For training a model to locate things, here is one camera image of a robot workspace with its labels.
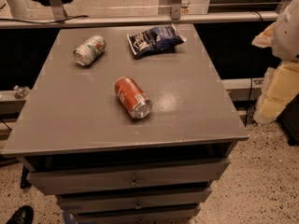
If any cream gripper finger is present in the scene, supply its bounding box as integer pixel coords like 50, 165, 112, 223
253, 62, 299, 124
251, 22, 276, 49

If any red coke can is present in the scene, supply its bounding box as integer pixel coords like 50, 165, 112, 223
114, 77, 152, 119

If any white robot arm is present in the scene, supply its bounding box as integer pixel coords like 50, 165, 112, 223
252, 0, 299, 124

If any white green soda can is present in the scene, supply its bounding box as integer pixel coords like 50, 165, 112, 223
73, 35, 106, 66

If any blue chip bag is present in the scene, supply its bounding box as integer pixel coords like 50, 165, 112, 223
127, 23, 187, 58

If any grey drawer cabinet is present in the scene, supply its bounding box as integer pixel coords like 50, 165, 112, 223
0, 23, 249, 224

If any bottom grey drawer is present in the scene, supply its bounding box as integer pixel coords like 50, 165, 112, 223
76, 204, 200, 224

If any grey drawer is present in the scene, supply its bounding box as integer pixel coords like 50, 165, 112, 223
76, 204, 200, 224
58, 187, 211, 213
27, 158, 230, 195

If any middle grey drawer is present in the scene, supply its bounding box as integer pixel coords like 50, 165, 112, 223
58, 187, 211, 213

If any small clear crumpled object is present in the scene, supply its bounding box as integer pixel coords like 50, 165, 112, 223
13, 85, 30, 99

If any white pipe top left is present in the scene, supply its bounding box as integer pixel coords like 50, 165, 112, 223
5, 0, 32, 19

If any top grey drawer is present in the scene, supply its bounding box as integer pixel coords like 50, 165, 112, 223
27, 158, 230, 195

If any black leather shoe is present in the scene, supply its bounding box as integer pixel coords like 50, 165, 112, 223
6, 205, 34, 224

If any horizontal metal rail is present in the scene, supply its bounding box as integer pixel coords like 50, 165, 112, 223
0, 11, 278, 29

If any black cable on rail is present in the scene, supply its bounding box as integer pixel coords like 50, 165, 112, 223
0, 14, 90, 25

